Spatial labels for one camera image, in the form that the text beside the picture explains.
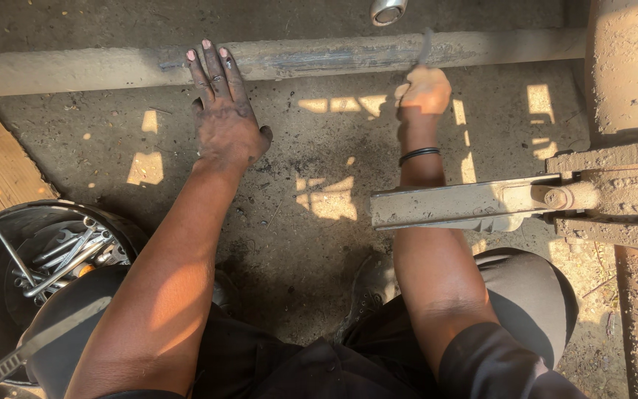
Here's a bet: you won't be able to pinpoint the person's left hand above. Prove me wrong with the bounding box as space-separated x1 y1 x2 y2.
185 39 274 170

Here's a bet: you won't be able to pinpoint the person's right hand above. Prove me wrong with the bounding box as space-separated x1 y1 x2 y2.
394 65 453 116

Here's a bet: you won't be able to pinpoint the dark metal hand tool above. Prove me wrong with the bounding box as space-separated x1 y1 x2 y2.
414 28 435 68

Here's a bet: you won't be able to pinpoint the black wrist band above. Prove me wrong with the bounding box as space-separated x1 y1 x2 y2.
398 147 442 167

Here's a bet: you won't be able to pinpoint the shiny chrome exhaust pipe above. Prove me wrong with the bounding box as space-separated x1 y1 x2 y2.
370 0 409 27

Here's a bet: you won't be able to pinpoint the dusty long metal axle tube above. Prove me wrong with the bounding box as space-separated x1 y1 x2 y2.
0 29 588 99

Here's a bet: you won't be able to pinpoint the person's black shoe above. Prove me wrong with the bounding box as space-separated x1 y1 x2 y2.
335 252 400 344

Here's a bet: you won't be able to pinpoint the person's black trousers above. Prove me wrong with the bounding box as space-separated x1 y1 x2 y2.
17 248 588 399

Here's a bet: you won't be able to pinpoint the pile of steel spanners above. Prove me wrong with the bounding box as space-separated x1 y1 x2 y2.
0 217 131 306

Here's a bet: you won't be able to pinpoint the dusty leaf spring bracket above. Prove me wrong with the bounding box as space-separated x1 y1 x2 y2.
370 173 602 233

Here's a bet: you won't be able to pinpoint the dusty vehicle chassis frame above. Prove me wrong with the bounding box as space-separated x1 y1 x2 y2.
545 0 638 399

